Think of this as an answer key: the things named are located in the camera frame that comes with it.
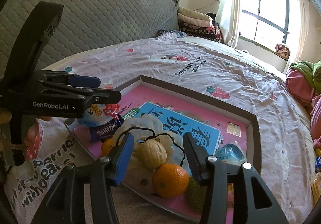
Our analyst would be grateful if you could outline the blue cookie snack pack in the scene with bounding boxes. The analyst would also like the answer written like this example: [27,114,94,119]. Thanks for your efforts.
[89,116,124,143]

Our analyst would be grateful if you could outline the surprise egg snack bag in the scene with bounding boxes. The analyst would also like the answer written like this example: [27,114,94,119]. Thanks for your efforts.
[215,141,247,165]

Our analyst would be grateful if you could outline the orange tangerine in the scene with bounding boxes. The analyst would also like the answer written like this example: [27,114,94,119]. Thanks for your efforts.
[152,164,189,199]
[101,138,116,157]

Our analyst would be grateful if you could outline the green knitted ring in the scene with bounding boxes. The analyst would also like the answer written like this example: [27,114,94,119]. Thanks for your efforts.
[184,175,207,213]

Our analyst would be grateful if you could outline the cream drawstring pouch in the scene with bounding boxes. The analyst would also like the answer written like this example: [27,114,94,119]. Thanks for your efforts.
[112,115,186,194]

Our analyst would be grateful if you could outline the beige walnut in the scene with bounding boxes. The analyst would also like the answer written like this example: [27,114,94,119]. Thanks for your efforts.
[138,139,167,170]

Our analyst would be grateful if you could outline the person hand on left gripper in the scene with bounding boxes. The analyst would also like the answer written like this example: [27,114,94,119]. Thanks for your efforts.
[1,108,52,151]

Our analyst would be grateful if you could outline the strawberry print bed sheet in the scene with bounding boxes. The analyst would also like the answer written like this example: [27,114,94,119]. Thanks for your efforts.
[4,34,316,223]

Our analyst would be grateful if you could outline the yellow floral snack bundle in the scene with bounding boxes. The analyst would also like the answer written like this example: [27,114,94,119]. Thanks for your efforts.
[311,148,321,206]

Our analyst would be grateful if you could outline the grey shallow cardboard box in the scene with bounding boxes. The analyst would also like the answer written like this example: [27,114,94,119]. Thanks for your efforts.
[64,75,263,223]

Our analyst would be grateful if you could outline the grey quilted headboard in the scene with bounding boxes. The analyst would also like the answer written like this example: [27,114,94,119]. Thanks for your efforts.
[1,0,180,71]

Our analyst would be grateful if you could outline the pink and blue book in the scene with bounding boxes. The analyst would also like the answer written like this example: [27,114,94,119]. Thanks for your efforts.
[72,85,249,223]

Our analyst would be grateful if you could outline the pink crumpled quilt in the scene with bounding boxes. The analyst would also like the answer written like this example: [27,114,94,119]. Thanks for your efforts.
[286,69,320,148]

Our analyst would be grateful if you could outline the stack of folded blankets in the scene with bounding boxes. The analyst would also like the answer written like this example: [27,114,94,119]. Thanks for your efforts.
[177,7,224,44]

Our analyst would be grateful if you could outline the green blanket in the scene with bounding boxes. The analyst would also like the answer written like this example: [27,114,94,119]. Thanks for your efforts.
[290,61,321,95]

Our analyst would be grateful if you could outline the floral cloth on windowsill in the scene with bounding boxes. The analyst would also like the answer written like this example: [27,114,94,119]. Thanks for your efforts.
[275,44,291,60]

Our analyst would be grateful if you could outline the white left curtain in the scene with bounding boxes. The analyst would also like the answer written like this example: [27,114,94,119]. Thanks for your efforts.
[216,0,242,48]

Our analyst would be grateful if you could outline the white curtain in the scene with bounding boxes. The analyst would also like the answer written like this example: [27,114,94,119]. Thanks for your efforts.
[287,0,310,69]
[216,0,242,48]

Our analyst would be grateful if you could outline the dark framed window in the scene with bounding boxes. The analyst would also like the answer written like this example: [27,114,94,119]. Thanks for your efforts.
[239,0,290,46]

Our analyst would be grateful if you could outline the white right curtain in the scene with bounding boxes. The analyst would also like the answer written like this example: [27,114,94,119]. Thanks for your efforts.
[287,0,310,69]

